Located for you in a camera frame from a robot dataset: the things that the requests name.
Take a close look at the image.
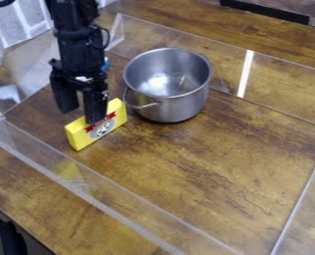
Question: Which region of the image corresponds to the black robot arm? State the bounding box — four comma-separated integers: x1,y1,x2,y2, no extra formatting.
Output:
46,0,110,125

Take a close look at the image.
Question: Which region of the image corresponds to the clear acrylic barrier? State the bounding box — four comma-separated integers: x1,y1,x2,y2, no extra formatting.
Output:
0,15,315,255

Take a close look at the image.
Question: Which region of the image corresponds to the white curtain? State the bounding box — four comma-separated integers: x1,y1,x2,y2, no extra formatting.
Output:
0,0,118,78

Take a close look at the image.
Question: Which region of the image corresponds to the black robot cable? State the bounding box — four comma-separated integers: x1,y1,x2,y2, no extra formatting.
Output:
0,0,113,51

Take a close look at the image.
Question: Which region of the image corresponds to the yellow butter block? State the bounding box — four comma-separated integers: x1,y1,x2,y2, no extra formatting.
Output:
65,98,127,150

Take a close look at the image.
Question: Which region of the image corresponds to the black table leg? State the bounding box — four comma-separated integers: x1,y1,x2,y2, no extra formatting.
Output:
0,219,28,255

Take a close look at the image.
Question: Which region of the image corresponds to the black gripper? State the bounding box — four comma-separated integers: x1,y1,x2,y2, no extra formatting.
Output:
50,26,110,125

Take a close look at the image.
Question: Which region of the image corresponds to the black bar at table edge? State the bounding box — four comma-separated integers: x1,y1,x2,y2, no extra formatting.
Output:
218,0,309,25

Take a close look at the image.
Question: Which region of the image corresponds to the stainless steel pot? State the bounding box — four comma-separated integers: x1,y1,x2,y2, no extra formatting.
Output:
123,48,212,123

